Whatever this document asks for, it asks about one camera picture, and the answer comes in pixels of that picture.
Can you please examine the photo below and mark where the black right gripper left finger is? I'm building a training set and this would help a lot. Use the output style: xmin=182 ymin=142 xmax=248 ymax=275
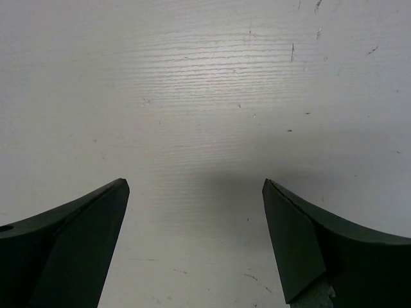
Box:
xmin=1 ymin=178 xmax=130 ymax=307

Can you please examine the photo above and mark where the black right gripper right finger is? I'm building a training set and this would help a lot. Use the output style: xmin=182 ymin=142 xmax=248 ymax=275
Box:
xmin=262 ymin=180 xmax=410 ymax=307

